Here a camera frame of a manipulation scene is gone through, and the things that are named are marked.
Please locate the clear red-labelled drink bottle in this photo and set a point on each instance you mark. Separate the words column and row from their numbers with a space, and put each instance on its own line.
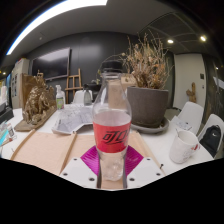
column 111, row 136

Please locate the cardboard box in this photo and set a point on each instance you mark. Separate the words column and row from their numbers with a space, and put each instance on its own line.
column 130, row 81

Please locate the wooden figure sculpture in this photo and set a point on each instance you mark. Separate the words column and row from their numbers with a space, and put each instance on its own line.
column 191, row 93

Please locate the light wooden board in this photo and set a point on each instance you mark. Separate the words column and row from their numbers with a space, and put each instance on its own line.
column 43, row 150

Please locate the dark grey plant pot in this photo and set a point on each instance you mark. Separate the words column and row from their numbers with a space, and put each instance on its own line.
column 148, row 106

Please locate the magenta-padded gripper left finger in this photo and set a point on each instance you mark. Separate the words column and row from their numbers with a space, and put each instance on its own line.
column 78, row 170

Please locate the white chair with backpack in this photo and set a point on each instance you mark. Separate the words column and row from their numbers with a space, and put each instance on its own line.
column 215, row 120

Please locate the wooden easel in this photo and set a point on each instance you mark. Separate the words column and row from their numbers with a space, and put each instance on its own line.
column 74, row 88

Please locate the stack of papers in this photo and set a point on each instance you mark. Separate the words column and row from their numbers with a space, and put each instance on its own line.
column 183, row 125

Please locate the black backpack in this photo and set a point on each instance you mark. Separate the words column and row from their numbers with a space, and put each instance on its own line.
column 211, row 140

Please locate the golden brown sculpture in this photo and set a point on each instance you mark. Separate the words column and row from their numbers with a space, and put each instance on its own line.
column 38, row 105

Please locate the dark wall switch panel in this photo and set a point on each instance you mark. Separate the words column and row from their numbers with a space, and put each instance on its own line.
column 202, row 76

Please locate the round ceiling light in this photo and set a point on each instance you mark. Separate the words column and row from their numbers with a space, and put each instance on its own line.
column 203, row 38
column 170, row 41

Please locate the white chair with papers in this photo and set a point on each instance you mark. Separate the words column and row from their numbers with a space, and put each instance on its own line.
column 191, row 111

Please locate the white mug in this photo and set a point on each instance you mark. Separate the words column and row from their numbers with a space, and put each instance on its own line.
column 182, row 146

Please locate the white relief model tray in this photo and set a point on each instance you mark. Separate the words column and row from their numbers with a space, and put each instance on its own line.
column 73, row 118

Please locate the dried brown plant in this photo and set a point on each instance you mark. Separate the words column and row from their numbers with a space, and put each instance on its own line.
column 146, row 63

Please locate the dark-topped spray bottle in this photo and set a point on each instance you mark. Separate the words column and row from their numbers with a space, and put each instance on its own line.
column 87, row 96

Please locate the white chair behind table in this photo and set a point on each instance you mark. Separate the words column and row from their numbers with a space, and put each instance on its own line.
column 78, row 97

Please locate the white cabinet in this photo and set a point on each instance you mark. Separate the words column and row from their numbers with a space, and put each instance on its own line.
column 18, row 80

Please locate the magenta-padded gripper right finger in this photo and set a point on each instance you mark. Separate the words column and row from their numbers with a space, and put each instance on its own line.
column 146, row 170

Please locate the white green-labelled bottle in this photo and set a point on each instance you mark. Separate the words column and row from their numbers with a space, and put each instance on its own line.
column 60, row 100

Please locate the grey plant saucer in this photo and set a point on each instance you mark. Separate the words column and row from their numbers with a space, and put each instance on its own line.
column 151, row 129

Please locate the black wall screen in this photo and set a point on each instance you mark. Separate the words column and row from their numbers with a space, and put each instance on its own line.
column 51, row 63

